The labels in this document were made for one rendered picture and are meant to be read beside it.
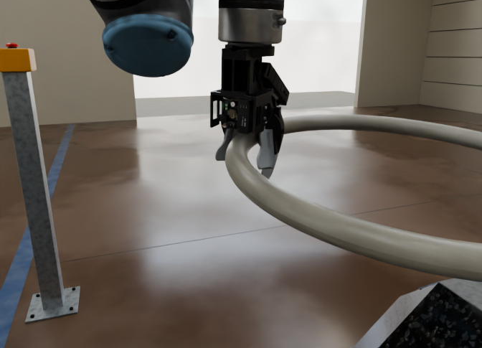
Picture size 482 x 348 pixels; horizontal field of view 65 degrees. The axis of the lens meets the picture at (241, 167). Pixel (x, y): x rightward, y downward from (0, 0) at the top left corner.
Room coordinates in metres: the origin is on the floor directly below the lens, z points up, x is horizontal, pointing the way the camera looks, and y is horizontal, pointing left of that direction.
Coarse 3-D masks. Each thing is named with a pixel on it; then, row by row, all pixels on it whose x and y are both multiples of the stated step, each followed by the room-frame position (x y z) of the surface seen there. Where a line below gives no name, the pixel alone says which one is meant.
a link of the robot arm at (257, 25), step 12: (228, 12) 0.53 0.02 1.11; (240, 12) 0.52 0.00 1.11; (252, 12) 0.52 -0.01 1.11; (264, 12) 0.52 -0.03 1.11; (276, 12) 0.53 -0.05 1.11; (228, 24) 0.53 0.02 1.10; (240, 24) 0.52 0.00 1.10; (252, 24) 0.52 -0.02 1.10; (264, 24) 0.52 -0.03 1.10; (276, 24) 0.54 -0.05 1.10; (228, 36) 0.53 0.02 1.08; (240, 36) 0.52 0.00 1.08; (252, 36) 0.52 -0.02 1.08; (264, 36) 0.52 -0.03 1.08; (276, 36) 0.54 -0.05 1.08
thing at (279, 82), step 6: (264, 66) 0.58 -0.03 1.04; (270, 66) 0.57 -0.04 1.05; (264, 72) 0.57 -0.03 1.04; (270, 72) 0.57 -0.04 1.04; (276, 72) 0.59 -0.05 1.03; (264, 78) 0.57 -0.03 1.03; (270, 78) 0.57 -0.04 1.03; (276, 78) 0.59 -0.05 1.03; (270, 84) 0.58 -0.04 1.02; (276, 84) 0.60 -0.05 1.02; (282, 84) 0.62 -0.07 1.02; (276, 90) 0.60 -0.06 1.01; (282, 90) 0.62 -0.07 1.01; (288, 90) 0.65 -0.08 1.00; (282, 96) 0.62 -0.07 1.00; (276, 102) 0.63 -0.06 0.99; (282, 102) 0.64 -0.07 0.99
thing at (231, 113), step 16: (224, 48) 0.53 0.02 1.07; (240, 48) 0.55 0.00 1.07; (256, 48) 0.53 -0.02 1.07; (272, 48) 0.55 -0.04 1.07; (224, 64) 0.53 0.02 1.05; (240, 64) 0.54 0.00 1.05; (256, 64) 0.56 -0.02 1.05; (224, 80) 0.53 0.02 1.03; (240, 80) 0.54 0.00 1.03; (256, 80) 0.56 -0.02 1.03; (224, 96) 0.53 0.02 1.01; (240, 96) 0.52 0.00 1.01; (256, 96) 0.51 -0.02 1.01; (272, 96) 0.57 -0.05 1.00; (224, 112) 0.55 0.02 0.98; (240, 112) 0.52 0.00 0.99; (256, 112) 0.51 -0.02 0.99; (272, 112) 0.57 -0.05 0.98; (240, 128) 0.52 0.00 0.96; (256, 128) 0.52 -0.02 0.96
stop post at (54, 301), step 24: (0, 48) 1.38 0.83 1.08; (24, 48) 1.40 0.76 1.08; (24, 72) 1.41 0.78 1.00; (24, 96) 1.40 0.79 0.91; (24, 120) 1.40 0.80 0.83; (24, 144) 1.40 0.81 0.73; (24, 168) 1.39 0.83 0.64; (24, 192) 1.39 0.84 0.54; (48, 192) 1.47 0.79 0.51; (48, 216) 1.41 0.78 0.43; (48, 240) 1.41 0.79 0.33; (48, 264) 1.40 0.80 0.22; (48, 288) 1.40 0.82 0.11; (72, 288) 1.53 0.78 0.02; (48, 312) 1.37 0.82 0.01; (72, 312) 1.37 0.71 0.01
